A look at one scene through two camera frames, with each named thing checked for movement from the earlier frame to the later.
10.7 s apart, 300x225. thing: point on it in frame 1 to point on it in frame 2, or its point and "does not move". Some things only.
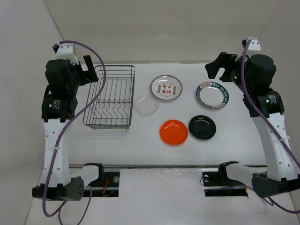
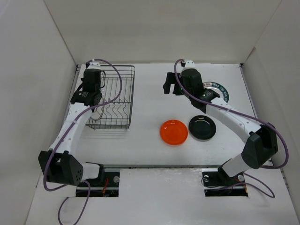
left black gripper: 91,75 to 82,79
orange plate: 174,133 does not move
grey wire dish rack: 112,109 does not move
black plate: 202,127 does not move
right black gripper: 213,67 to 170,79
